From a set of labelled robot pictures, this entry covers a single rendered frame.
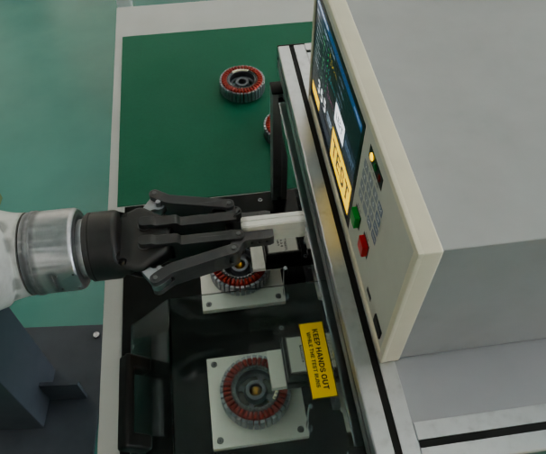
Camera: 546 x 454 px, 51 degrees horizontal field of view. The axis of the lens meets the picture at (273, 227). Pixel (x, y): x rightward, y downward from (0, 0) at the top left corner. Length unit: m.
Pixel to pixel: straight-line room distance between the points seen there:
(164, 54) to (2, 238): 1.07
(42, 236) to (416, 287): 0.37
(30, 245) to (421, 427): 0.43
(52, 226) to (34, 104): 2.19
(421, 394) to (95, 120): 2.19
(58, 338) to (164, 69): 0.93
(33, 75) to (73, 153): 0.58
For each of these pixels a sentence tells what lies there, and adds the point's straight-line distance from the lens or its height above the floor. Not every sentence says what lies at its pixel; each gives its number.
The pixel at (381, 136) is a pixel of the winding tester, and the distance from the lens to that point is 0.54.
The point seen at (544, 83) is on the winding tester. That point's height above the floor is 1.32.
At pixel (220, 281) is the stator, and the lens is 1.03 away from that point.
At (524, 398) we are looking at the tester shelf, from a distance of 0.67.
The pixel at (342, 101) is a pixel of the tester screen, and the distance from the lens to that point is 0.67.
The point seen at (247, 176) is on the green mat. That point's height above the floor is 0.75.
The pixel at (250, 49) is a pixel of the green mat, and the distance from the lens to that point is 1.61.
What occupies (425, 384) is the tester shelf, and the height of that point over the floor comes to 1.11.
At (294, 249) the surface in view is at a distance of 1.00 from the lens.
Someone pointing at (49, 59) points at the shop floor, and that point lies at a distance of 3.04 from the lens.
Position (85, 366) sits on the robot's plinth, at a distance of 1.92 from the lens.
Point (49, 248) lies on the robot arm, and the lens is 0.62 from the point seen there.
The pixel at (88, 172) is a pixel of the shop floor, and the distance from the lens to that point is 2.41.
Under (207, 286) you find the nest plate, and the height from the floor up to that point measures 0.78.
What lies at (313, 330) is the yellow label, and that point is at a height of 1.07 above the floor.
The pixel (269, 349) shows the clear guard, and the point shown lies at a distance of 0.69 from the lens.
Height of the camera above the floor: 1.69
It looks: 53 degrees down
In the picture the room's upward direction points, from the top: straight up
